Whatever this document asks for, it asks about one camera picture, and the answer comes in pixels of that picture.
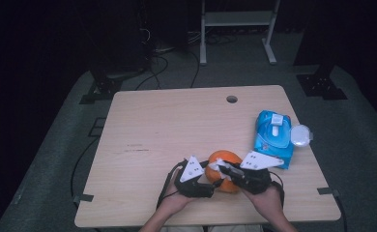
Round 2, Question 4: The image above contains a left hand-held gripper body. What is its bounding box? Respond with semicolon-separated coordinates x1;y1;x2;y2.
173;156;216;199

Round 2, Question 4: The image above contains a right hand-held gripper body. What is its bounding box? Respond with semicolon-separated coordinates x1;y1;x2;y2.
238;150;285;195

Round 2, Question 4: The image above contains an orange plush toy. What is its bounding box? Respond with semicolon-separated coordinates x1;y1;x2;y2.
204;150;245;194

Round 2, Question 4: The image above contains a white wet wipe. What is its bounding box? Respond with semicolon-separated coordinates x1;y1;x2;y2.
208;158;233;180

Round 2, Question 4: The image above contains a blue wet wipes pack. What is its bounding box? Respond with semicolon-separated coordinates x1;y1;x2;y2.
253;109;314;170

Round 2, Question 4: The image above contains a person's left hand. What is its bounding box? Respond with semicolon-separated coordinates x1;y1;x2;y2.
158;170;194;215

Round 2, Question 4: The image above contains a person's right hand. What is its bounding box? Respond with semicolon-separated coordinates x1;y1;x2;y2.
241;184;285;220

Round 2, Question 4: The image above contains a grey tape piece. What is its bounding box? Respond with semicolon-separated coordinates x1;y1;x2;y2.
72;192;95;205
316;187;341;198

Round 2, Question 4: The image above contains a black stand base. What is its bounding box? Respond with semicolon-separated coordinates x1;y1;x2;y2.
294;62;349;101
79;61;146;105

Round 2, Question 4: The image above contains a white metal stand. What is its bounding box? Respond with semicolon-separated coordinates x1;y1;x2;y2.
199;0;281;66

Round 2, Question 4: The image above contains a right hand-held gripper cable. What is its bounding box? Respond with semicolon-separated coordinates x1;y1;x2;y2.
268;170;286;208

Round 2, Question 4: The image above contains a hand-held gripper cable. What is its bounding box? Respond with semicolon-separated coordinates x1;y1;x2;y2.
268;170;286;208
156;159;187;209

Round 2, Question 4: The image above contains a left hand-held gripper cable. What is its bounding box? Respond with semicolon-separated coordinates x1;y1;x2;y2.
156;159;187;209

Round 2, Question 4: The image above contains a thick black floor cable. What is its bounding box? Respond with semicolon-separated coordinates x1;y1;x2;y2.
334;195;348;232

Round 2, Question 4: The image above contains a thin black floor cable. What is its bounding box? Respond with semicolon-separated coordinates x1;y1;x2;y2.
189;50;201;89

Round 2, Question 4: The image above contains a black floor cable loop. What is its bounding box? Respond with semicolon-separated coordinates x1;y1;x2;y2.
134;54;170;92

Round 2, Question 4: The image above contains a long black floor cable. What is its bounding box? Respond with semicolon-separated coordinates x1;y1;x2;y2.
70;136;101;199

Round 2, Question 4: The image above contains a tangled floor cable bundle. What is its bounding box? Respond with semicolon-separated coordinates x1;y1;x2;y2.
187;30;240;46

